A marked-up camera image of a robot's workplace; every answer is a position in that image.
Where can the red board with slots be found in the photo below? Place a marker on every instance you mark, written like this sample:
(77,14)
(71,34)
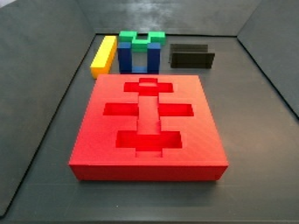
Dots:
(148,131)

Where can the yellow long block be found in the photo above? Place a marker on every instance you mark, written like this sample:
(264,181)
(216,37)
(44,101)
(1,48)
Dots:
(104,56)

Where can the green stepped block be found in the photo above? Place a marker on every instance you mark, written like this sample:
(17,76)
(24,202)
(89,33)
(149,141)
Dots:
(140,43)

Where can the blue U-shaped block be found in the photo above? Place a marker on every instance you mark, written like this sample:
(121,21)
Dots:
(125,62)

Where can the black fixture bracket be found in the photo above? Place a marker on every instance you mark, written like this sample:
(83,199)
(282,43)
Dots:
(189,56)

